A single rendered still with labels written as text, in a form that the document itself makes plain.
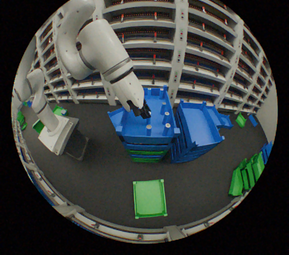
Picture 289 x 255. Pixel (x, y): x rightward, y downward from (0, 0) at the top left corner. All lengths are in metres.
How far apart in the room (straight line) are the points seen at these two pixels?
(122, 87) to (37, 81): 0.55
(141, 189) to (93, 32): 0.79
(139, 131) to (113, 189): 0.55
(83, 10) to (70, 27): 0.05
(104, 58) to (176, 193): 0.82
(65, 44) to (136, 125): 0.37
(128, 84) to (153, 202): 0.72
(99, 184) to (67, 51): 0.79
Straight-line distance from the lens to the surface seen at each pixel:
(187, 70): 0.84
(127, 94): 0.21
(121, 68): 0.20
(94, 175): 0.81
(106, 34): 0.21
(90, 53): 0.21
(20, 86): 0.59
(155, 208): 0.75
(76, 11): 0.27
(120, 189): 0.73
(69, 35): 0.27
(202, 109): 0.66
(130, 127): 0.36
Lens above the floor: 0.70
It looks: 45 degrees down
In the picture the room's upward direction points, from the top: straight up
